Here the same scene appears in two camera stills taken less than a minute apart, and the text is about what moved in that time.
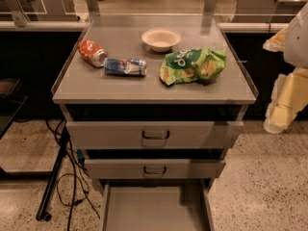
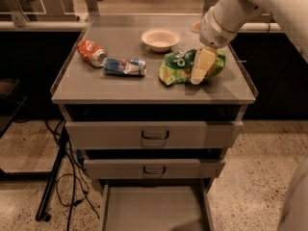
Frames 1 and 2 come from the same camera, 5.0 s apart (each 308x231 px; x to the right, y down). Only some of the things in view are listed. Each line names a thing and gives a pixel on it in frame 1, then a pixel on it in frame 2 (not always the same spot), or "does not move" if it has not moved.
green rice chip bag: (194, 64) does not move
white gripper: (297, 42) -> (213, 33)
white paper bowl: (161, 39) does not move
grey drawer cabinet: (153, 100) does not move
